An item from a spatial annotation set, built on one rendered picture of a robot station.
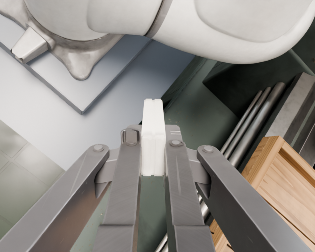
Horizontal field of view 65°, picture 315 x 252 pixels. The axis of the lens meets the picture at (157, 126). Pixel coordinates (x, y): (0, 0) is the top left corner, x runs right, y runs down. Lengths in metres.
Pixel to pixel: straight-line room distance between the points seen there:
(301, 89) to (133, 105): 0.35
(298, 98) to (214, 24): 0.32
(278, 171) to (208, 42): 0.27
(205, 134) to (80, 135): 0.45
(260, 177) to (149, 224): 0.41
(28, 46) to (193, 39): 0.25
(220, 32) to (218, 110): 0.53
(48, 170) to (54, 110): 0.77
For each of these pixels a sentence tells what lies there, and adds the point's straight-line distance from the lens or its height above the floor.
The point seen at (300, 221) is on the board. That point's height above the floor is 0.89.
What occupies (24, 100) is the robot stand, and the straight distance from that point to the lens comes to 0.50.
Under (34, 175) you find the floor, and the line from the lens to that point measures 1.25.
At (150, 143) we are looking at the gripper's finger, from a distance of 0.15.
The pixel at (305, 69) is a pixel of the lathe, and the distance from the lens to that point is 0.63.
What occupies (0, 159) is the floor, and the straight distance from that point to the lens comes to 1.27.
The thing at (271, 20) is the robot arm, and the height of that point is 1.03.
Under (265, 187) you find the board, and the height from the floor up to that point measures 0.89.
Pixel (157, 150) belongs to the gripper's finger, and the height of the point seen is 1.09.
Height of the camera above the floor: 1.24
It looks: 70 degrees down
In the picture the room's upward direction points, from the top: 71 degrees clockwise
